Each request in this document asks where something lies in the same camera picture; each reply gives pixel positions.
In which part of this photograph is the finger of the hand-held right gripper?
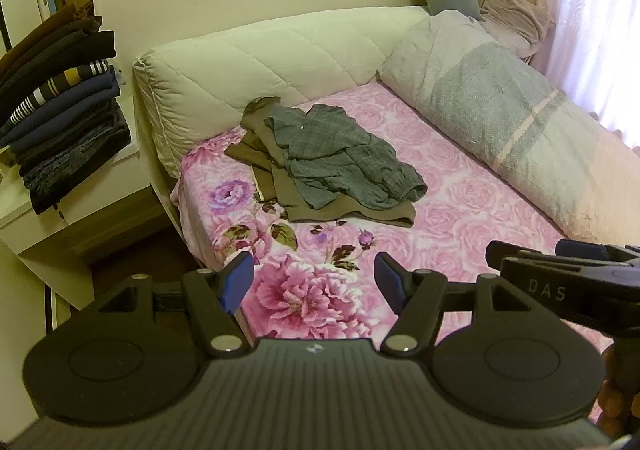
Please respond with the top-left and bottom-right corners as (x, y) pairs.
(486, 240), (562, 271)
(556, 238), (640, 265)

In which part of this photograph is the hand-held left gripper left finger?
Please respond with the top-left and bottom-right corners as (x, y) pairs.
(92, 251), (256, 358)

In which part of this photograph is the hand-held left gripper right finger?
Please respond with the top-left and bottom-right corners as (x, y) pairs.
(374, 251), (532, 358)

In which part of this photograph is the grey plaid garment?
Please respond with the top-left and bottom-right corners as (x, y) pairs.
(264, 104), (429, 211)

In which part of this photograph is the olive brown garment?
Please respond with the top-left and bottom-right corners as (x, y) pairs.
(224, 97), (417, 229)

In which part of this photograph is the stack of dark folded clothes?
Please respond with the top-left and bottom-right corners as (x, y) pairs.
(0, 4), (132, 217)

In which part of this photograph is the person's right hand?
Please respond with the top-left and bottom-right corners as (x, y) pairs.
(601, 344), (622, 427)

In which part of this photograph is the pink floral blanket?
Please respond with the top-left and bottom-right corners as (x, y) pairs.
(170, 80), (621, 426)

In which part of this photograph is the grey and white folded duvet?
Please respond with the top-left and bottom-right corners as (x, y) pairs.
(377, 10), (640, 251)

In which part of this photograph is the white desk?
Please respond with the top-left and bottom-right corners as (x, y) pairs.
(0, 94), (167, 311)

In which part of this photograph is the cream quilted headboard cushion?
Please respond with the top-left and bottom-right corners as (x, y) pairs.
(132, 6), (432, 179)

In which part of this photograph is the pale pink pillow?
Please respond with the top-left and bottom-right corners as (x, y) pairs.
(479, 0), (554, 59)

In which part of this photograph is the pink sheer curtain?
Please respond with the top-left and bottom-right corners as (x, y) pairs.
(492, 0), (640, 151)

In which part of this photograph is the white bed frame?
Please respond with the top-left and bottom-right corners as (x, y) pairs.
(145, 175), (207, 271)

